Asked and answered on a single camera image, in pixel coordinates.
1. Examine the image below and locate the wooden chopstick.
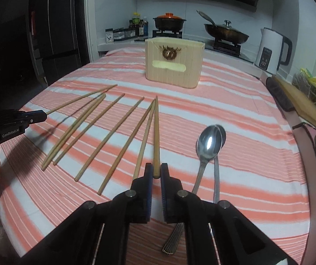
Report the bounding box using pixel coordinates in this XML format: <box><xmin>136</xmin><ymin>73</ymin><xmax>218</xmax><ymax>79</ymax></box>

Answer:
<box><xmin>47</xmin><ymin>84</ymin><xmax>117</xmax><ymax>115</ymax></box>
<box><xmin>40</xmin><ymin>93</ymin><xmax>107</xmax><ymax>172</ymax></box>
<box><xmin>153</xmin><ymin>96</ymin><xmax>160</xmax><ymax>179</ymax></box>
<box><xmin>52</xmin><ymin>92</ymin><xmax>126</xmax><ymax>167</ymax></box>
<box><xmin>97</xmin><ymin>100</ymin><xmax>155</xmax><ymax>195</ymax></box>
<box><xmin>133</xmin><ymin>100</ymin><xmax>156</xmax><ymax>180</ymax></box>
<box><xmin>74</xmin><ymin>96</ymin><xmax>146</xmax><ymax>183</ymax></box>
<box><xmin>41</xmin><ymin>95</ymin><xmax>107</xmax><ymax>168</ymax></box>

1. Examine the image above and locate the steel spoon lower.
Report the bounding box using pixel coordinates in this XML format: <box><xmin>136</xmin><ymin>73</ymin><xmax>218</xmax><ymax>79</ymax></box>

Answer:
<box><xmin>213</xmin><ymin>125</ymin><xmax>226</xmax><ymax>203</ymax></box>

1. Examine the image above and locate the steel spoon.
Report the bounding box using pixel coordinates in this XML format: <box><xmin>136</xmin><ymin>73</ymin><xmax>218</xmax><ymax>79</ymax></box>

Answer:
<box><xmin>162</xmin><ymin>125</ymin><xmax>220</xmax><ymax>255</ymax></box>
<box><xmin>213</xmin><ymin>125</ymin><xmax>226</xmax><ymax>203</ymax></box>

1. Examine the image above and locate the steel spoon upper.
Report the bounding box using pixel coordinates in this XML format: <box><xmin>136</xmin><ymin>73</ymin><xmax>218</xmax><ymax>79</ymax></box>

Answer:
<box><xmin>162</xmin><ymin>125</ymin><xmax>220</xmax><ymax>255</ymax></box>

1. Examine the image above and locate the pink striped tablecloth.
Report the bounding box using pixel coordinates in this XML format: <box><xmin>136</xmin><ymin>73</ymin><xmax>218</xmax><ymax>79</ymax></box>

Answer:
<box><xmin>0</xmin><ymin>48</ymin><xmax>310</xmax><ymax>262</ymax></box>

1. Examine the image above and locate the black refrigerator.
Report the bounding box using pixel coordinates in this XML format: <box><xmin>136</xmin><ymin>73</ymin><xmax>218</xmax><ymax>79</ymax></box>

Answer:
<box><xmin>0</xmin><ymin>0</ymin><xmax>89</xmax><ymax>85</ymax></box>

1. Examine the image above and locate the white spice jar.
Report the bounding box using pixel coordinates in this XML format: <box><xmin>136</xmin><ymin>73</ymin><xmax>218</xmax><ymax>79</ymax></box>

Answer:
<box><xmin>105</xmin><ymin>28</ymin><xmax>114</xmax><ymax>44</ymax></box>

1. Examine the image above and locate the dark oven mitt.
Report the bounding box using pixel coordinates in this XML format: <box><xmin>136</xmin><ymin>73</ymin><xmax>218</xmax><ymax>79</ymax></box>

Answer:
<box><xmin>266</xmin><ymin>77</ymin><xmax>295</xmax><ymax>112</ymax></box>

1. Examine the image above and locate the wooden cutting board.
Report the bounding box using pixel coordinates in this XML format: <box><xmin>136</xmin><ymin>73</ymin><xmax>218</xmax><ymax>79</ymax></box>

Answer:
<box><xmin>272</xmin><ymin>75</ymin><xmax>316</xmax><ymax>128</ymax></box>

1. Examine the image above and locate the spice jar rack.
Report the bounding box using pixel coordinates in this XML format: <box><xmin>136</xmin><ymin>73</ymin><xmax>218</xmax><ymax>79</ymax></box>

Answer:
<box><xmin>113</xmin><ymin>28</ymin><xmax>136</xmax><ymax>41</ymax></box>

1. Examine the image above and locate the sauce bottles group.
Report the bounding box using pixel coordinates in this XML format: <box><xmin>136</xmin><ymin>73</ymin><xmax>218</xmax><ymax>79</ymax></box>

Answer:
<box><xmin>129</xmin><ymin>12</ymin><xmax>148</xmax><ymax>36</ymax></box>

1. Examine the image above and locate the cream utensil holder box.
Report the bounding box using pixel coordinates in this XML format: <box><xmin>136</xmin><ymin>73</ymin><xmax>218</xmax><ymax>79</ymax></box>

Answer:
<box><xmin>145</xmin><ymin>37</ymin><xmax>205</xmax><ymax>89</ymax></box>

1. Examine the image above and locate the black gas stove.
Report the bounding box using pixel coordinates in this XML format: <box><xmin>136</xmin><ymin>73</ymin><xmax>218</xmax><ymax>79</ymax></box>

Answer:
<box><xmin>134</xmin><ymin>29</ymin><xmax>254</xmax><ymax>63</ymax></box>

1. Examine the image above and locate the white electric kettle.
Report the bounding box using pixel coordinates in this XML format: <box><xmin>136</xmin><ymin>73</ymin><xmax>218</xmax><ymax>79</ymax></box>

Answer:
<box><xmin>254</xmin><ymin>28</ymin><xmax>293</xmax><ymax>75</ymax></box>

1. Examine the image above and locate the black pot orange lid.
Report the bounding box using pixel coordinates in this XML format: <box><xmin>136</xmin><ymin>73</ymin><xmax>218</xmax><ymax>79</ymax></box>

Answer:
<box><xmin>153</xmin><ymin>13</ymin><xmax>186</xmax><ymax>32</ymax></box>

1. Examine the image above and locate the black wok with lid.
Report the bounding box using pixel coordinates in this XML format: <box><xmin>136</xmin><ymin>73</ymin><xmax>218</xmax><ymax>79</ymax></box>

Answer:
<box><xmin>196</xmin><ymin>10</ymin><xmax>249</xmax><ymax>45</ymax></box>

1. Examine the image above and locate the wire basket with packets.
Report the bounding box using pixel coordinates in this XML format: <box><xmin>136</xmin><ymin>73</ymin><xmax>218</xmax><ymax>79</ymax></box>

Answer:
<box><xmin>292</xmin><ymin>68</ymin><xmax>316</xmax><ymax>106</ymax></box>

